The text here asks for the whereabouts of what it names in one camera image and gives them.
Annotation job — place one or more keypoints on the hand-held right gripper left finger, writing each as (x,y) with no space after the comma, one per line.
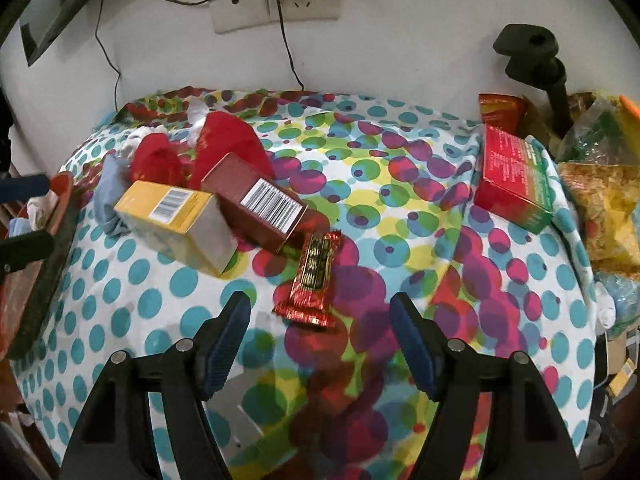
(231,330)

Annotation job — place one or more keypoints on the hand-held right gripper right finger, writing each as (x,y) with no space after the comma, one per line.
(412,340)

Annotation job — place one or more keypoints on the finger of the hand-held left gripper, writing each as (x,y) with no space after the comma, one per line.
(25,252)
(22,187)

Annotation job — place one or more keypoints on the red basket with dark rim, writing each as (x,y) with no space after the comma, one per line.
(47,280)

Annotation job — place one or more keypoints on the red foil candy bar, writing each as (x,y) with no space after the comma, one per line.
(310,275)

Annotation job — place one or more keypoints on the yellow cardboard box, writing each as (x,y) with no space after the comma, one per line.
(165,220)

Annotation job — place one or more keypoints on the red embroidered sock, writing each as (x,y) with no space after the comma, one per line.
(225,135)
(155,160)

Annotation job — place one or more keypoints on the dark red barcode box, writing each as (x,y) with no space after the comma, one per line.
(235,185)

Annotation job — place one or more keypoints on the blue-grey cloth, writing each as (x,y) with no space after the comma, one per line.
(111,195)

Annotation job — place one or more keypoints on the polka dot cloth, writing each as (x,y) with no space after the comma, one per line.
(400,200)

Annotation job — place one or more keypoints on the crumpled white plastic bag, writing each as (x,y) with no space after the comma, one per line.
(196,117)

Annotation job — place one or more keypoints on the red and green box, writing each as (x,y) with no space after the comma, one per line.
(510,175)

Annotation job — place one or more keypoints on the yellow snack packet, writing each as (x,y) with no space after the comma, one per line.
(605,215)

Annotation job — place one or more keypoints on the red snack bag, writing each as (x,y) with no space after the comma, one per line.
(502,110)

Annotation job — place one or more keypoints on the clear green packet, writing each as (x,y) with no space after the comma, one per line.
(595,130)

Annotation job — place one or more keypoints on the black clamp stand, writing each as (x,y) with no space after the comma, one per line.
(525,42)

